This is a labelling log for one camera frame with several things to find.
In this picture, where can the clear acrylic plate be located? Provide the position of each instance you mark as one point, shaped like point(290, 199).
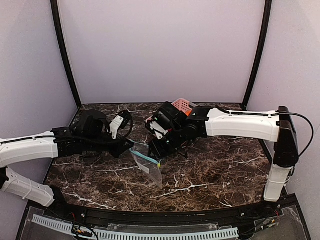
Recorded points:
point(178, 229)

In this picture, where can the pink plastic basket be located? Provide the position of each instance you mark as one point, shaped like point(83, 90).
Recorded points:
point(182, 105)

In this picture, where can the black corner post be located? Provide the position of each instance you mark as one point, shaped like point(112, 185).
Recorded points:
point(259, 53)
point(63, 52)

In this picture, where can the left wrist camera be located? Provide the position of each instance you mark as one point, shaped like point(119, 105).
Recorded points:
point(120, 122)

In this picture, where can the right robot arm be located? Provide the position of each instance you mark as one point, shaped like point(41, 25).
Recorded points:
point(174, 128)

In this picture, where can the black front frame rail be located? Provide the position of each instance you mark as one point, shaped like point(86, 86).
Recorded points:
point(232, 216)

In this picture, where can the white slotted cable duct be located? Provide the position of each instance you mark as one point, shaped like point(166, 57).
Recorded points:
point(101, 233)

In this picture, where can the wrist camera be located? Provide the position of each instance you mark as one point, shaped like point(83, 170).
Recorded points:
point(120, 122)
point(156, 129)

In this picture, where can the right black corner post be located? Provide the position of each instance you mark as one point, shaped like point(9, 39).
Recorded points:
point(259, 53)

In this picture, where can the clear zip top bag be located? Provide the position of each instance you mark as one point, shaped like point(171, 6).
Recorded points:
point(150, 166)

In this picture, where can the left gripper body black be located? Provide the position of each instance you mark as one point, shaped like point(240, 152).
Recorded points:
point(116, 147)

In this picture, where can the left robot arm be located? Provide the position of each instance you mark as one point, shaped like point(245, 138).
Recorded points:
point(92, 133)

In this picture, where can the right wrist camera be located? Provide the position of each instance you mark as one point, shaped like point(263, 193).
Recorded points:
point(156, 129)

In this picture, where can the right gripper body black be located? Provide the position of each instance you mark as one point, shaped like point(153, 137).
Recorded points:
point(160, 146)

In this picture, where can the left black corner post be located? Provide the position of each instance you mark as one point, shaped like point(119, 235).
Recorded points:
point(63, 52)

